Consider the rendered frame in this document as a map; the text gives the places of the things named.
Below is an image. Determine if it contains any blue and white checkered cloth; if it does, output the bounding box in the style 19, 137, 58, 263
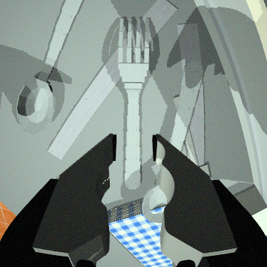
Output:
108, 200, 173, 267

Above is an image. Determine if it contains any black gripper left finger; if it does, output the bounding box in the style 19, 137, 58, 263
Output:
0, 133, 116, 267

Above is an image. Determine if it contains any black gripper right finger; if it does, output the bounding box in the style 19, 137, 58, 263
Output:
152, 134, 267, 267

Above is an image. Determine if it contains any grey metal fork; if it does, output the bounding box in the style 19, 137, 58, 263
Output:
118, 19, 149, 189

